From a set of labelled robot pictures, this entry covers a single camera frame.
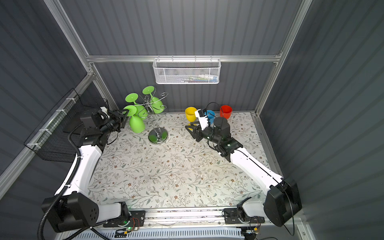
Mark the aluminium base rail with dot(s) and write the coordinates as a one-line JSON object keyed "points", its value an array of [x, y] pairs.
{"points": [[188, 221]]}

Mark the yellow wine glass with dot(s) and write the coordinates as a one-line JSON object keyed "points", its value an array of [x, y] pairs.
{"points": [[190, 114]]}

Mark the white wire mesh basket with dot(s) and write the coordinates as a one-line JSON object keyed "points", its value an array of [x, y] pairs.
{"points": [[167, 70]]}

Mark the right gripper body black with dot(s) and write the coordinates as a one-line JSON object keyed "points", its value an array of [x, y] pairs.
{"points": [[208, 134]]}

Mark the blue wine glass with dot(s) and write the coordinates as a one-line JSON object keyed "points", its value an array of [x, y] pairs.
{"points": [[211, 116]]}

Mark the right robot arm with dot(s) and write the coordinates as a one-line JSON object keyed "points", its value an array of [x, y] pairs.
{"points": [[282, 195]]}

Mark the chrome wine glass rack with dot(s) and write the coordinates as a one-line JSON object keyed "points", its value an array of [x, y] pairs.
{"points": [[157, 135]]}

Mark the items in white basket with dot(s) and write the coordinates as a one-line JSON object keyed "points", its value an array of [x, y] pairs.
{"points": [[200, 79]]}

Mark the green wine glass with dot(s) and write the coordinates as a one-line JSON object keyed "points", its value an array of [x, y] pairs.
{"points": [[141, 109], [136, 123], [155, 103]]}

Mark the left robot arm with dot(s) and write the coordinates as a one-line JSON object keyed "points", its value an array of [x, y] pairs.
{"points": [[71, 208]]}

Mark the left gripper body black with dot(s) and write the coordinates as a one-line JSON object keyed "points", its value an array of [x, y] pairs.
{"points": [[113, 123]]}

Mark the black wire basket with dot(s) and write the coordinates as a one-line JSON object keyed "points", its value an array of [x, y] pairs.
{"points": [[49, 141]]}

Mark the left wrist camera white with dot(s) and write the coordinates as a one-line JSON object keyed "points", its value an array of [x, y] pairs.
{"points": [[104, 113]]}

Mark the red wine glass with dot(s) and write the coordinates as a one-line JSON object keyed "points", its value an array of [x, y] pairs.
{"points": [[225, 111]]}

